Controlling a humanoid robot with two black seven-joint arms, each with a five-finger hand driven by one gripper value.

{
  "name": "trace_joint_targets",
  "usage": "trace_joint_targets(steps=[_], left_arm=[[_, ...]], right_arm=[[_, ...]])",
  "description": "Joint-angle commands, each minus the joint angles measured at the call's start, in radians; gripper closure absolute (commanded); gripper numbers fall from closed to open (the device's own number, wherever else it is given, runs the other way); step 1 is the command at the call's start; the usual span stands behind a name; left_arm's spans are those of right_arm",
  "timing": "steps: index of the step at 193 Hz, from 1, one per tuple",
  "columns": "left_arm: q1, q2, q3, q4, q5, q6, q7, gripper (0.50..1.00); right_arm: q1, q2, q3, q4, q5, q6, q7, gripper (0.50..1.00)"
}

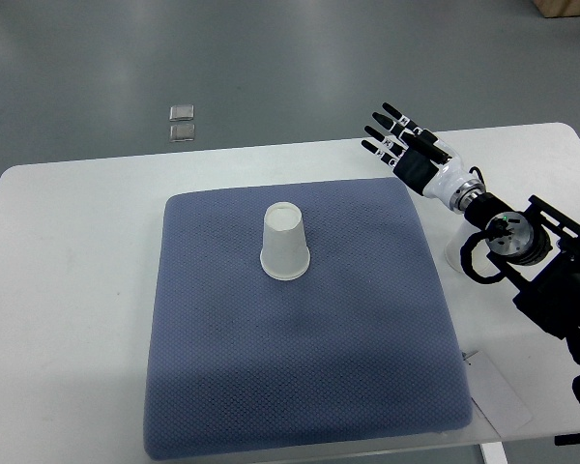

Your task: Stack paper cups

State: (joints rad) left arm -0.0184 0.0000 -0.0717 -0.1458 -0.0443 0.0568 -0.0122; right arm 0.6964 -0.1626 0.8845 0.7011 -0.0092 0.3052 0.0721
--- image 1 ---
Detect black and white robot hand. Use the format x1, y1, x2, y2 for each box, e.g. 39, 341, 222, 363
362, 102, 486, 213

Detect white table leg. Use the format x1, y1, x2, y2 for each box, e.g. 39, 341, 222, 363
479, 442, 508, 464

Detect white paper cup on cushion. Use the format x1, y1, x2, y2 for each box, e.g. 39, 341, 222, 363
260, 202, 310, 281

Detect black table control panel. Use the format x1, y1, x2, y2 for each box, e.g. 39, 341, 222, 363
554, 433, 580, 447

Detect white paper cup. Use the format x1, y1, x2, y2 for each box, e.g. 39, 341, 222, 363
444, 222, 490, 274
260, 202, 310, 281

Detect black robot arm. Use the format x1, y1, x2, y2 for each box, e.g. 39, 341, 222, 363
460, 192, 580, 364

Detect blue-grey textured cushion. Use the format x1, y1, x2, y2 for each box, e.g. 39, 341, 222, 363
144, 178, 473, 460

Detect white paper card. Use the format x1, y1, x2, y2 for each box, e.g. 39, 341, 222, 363
464, 351, 533, 438

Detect wooden box corner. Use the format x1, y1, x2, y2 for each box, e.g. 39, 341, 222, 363
533, 0, 580, 18

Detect upper metal floor plate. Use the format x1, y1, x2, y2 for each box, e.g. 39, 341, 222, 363
169, 103, 194, 121

